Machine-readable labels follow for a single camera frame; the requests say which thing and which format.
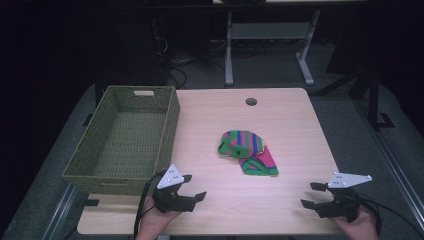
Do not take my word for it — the dark computer tower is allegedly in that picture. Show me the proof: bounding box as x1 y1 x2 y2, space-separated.
95 0 172 98

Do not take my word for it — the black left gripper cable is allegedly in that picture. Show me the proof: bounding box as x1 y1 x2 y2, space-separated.
133 171 167 240

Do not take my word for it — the striped knit pet sweater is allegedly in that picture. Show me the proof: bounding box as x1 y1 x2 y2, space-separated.
217 129 280 177

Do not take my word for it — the person's left hand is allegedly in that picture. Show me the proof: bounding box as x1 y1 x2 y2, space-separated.
135 196 183 240

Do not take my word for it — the dark metal stand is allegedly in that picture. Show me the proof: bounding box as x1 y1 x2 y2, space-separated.
348 64 396 132

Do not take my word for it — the metal floor rail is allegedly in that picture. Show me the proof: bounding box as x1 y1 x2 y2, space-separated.
353 99 424 232
42 184 78 240

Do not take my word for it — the tangle of floor cables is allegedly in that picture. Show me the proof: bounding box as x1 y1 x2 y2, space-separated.
165 39 228 90

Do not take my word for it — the green woven basket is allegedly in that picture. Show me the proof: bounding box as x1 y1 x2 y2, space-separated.
62 85 181 197

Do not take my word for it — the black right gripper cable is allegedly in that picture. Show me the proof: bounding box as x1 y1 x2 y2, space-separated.
357 192 424 240

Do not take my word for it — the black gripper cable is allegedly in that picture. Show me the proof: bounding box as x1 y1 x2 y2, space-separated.
357 192 424 240
133 171 167 240

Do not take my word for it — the grey metal table frame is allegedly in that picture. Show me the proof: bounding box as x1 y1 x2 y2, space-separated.
224 9 322 88

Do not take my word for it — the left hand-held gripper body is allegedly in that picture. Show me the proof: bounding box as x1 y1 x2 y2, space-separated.
151 163 198 214

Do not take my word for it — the person's right hand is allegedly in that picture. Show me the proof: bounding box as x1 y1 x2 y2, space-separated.
330 205 380 240

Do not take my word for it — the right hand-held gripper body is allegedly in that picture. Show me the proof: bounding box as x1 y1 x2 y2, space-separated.
314 171 373 223

